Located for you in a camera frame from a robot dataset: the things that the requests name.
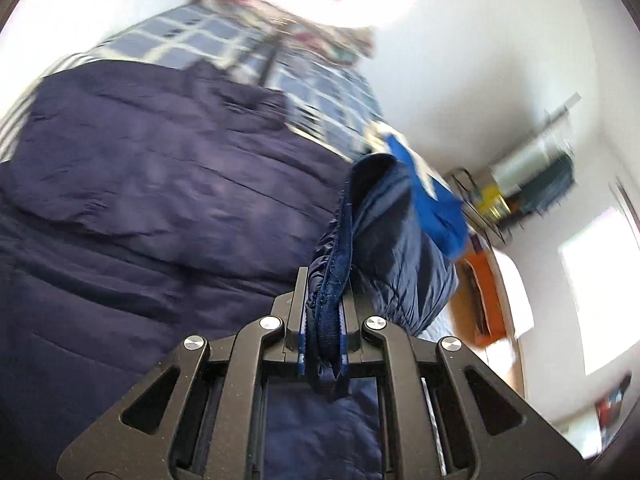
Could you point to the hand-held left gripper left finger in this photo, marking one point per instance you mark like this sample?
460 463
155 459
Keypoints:
301 342

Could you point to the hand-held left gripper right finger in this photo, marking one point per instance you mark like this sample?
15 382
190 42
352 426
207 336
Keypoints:
343 340

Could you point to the navy puffer jacket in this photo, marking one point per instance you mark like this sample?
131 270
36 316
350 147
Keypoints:
150 210

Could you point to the black clothes rack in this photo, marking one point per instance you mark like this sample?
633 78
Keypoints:
465 195

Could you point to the dark hanging clothes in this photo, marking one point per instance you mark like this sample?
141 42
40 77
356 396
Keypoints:
550 185

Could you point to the orange box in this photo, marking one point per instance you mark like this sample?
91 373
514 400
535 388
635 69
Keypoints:
482 285

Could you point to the blue garment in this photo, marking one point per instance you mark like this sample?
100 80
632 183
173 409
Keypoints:
440 220

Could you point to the white lace cloth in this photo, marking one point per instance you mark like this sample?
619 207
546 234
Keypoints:
515 285

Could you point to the yellow crate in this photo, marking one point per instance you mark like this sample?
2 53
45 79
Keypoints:
490 202

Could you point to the window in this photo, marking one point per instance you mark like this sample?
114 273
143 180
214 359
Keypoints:
595 290

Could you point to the red object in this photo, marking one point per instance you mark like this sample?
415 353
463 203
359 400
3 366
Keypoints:
611 405

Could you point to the floral quilt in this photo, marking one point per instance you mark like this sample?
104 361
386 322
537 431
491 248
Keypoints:
330 42

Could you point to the blue checked bed sheet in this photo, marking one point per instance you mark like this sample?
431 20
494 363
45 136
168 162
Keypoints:
200 35

